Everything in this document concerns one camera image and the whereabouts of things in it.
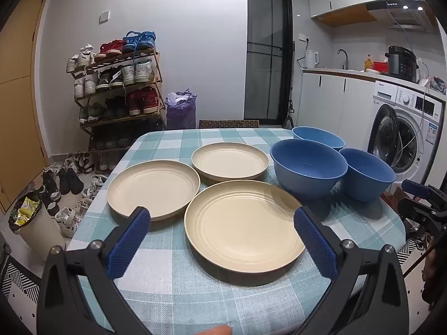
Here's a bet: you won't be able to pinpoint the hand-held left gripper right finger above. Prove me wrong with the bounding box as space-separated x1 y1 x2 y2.
293 205 409 335

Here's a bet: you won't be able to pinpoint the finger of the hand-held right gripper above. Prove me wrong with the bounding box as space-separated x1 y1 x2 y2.
401 179 447 213
398 197 447 241

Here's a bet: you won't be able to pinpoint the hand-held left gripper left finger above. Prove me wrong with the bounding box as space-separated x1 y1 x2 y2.
37 207 151 335

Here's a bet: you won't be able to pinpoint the blue bowl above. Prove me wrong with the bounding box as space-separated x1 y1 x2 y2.
270 138 349 201
338 147 397 203
292 126 346 152

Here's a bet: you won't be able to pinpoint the beige round plate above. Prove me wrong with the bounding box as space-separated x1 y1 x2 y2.
191 142 269 183
184 180 307 276
106 160 201 222

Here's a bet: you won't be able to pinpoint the teal white checked tablecloth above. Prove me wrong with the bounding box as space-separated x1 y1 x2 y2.
66 128 407 335

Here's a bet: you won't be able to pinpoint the white washing machine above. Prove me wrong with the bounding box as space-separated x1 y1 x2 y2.
367 80 446 187

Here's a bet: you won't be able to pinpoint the scattered pile of shoes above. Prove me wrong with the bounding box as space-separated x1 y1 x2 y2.
37 152 109 238

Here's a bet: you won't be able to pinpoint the cream trash bin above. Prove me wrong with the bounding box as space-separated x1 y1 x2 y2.
9 190 67 252

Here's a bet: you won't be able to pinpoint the yellow snack wrapper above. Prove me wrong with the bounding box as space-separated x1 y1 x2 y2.
16 195 42 226

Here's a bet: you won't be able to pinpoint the black white patterned rug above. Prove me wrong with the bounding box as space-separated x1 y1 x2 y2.
0 234 432 304

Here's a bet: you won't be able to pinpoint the black pressure cooker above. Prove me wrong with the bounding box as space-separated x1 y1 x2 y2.
385 46 420 82

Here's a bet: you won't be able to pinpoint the wooden shoe rack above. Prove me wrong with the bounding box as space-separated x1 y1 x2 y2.
75 51 166 175

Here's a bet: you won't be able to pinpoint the white base cabinets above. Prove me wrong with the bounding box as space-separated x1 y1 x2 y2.
301 68 381 147

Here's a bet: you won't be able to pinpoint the purple plastic bag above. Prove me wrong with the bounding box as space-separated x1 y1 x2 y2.
165 91 197 130

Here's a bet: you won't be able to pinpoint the brown patterned doormat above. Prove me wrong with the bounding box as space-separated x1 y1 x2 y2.
199 119 260 130

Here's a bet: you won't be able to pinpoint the white electric kettle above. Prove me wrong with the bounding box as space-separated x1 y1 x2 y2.
303 50 319 69

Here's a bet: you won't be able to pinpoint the shoe rack with shoes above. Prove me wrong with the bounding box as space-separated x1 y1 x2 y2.
66 31 165 150

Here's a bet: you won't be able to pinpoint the steel range hood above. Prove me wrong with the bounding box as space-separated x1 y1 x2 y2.
367 0 437 34

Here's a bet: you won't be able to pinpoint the black framed glass door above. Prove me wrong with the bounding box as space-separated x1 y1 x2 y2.
243 0 293 126

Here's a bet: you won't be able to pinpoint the yellow wooden door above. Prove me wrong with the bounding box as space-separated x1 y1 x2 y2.
0 0 51 213

